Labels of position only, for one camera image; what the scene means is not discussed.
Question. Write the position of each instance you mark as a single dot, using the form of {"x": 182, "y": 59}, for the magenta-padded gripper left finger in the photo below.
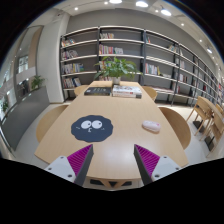
{"x": 74, "y": 167}

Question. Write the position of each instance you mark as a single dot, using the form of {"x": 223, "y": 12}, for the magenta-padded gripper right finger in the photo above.
{"x": 153, "y": 167}

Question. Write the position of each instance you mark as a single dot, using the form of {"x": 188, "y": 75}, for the pink computer mouse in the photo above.
{"x": 151, "y": 126}

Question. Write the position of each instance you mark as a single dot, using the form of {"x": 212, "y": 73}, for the dark cartoon-face mouse pad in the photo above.
{"x": 92, "y": 128}

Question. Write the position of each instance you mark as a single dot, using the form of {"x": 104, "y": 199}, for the right near wooden chair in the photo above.
{"x": 175, "y": 130}

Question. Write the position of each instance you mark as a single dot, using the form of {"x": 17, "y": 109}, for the wooden chair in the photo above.
{"x": 175, "y": 130}
{"x": 78, "y": 90}
{"x": 151, "y": 92}
{"x": 51, "y": 117}

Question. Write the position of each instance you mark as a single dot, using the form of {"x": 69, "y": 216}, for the left near wooden chair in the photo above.
{"x": 51, "y": 117}

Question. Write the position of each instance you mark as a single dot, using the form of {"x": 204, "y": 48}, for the right far wooden chair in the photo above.
{"x": 151, "y": 92}

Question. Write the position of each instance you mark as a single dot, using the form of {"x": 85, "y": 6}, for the left far wooden chair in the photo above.
{"x": 78, "y": 90}

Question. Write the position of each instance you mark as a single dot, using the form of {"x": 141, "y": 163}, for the black book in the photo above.
{"x": 98, "y": 91}

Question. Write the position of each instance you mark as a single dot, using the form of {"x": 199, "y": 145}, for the stack of white books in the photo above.
{"x": 126, "y": 91}

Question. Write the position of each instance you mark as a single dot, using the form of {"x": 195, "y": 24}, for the wooden chairs at right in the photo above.
{"x": 211, "y": 125}

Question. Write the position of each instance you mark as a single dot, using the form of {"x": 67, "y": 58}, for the small plant by window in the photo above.
{"x": 37, "y": 82}

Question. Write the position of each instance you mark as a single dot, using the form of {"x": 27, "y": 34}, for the large grey bookshelf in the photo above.
{"x": 178, "y": 74}

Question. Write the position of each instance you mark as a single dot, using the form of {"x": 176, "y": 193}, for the green potted plant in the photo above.
{"x": 116, "y": 68}

